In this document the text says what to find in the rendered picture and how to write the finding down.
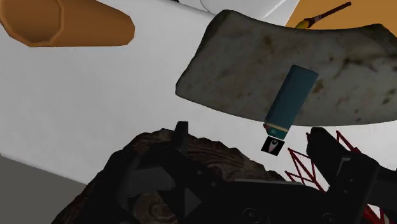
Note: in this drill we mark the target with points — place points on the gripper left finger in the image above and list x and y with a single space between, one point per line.
181 136

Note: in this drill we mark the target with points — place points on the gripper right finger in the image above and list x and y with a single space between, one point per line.
344 167

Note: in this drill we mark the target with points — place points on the dark brown wooden bowl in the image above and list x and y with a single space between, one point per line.
217 155

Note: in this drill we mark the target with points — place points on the black square card pale figure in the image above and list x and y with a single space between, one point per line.
273 145

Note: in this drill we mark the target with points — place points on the teal box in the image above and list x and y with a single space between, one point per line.
291 96

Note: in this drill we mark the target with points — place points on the mottled grey cushion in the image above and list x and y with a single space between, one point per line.
242 68

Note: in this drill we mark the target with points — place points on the white bed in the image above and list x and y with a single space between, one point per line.
77 102

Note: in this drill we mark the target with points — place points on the orange-brown tube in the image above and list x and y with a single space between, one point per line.
77 24

